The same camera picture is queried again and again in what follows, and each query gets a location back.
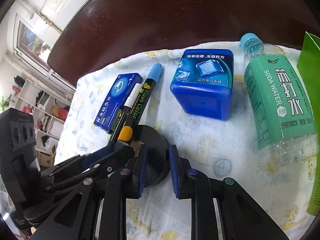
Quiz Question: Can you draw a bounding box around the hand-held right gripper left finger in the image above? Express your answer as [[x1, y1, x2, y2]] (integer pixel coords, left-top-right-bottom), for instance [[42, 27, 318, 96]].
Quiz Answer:
[[27, 144, 148, 240]]

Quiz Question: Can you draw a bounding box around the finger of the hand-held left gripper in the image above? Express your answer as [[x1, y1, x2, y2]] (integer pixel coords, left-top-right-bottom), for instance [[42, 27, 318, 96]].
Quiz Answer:
[[40, 140, 137, 178], [45, 159, 133, 194]]

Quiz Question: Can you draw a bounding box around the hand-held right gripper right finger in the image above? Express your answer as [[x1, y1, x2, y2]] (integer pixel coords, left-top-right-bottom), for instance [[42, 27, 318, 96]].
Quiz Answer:
[[169, 144, 290, 240]]

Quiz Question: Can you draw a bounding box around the black round container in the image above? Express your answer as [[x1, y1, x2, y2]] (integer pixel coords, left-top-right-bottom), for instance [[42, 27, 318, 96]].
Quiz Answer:
[[130, 125, 172, 188]]

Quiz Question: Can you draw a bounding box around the blue medicine box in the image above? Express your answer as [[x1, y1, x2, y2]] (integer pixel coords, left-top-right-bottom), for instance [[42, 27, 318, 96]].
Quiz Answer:
[[94, 73, 143, 133]]

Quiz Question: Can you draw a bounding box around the black marker with white cap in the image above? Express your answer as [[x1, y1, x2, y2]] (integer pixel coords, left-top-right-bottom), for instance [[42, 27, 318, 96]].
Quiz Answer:
[[107, 84, 142, 145]]

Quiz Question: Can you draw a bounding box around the black marker with blue cap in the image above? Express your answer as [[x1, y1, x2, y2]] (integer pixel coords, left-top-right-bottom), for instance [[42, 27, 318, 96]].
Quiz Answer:
[[117, 63, 163, 144]]

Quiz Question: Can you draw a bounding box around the blue square gum container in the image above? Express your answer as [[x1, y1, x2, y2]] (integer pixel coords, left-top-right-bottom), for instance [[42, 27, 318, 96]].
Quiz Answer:
[[170, 49, 235, 120]]

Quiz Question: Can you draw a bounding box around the green label water bottle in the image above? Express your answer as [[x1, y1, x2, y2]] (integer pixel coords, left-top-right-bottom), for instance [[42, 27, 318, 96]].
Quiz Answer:
[[240, 32, 320, 165]]

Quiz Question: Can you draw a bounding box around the green cardboard box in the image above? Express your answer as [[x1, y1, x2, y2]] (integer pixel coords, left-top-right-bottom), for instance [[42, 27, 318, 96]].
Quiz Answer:
[[297, 32, 320, 217]]

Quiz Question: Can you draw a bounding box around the green houseplant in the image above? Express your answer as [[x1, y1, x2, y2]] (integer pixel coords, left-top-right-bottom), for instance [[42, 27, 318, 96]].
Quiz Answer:
[[0, 94, 13, 111]]

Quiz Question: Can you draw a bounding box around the white shelf unit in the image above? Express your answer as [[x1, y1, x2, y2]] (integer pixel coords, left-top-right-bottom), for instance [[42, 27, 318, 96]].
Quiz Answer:
[[0, 77, 73, 170]]

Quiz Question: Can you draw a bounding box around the window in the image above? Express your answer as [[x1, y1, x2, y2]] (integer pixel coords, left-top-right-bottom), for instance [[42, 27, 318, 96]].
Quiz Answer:
[[14, 14, 75, 90]]

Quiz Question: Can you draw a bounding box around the brown wooden headboard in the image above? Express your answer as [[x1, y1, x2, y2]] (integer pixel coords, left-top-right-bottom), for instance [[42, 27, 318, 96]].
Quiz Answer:
[[47, 0, 320, 90]]

